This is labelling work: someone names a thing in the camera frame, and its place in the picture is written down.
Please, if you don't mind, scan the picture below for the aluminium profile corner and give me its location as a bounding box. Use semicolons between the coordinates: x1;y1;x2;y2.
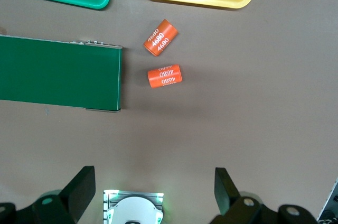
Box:
316;177;338;224

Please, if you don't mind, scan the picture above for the orange canister white print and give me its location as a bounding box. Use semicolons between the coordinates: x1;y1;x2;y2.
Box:
143;18;180;57
147;64;183;89

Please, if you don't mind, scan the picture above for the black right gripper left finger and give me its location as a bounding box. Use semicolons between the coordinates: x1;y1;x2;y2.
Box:
0;165;96;224

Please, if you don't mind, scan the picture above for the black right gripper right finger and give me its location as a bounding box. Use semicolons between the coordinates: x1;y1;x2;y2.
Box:
211;167;320;224

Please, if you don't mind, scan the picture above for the green conveyor belt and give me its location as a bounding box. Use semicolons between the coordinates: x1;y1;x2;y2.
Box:
0;34;124;114

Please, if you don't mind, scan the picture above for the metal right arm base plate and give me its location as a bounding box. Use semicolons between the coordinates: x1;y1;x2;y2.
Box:
102;189;165;224

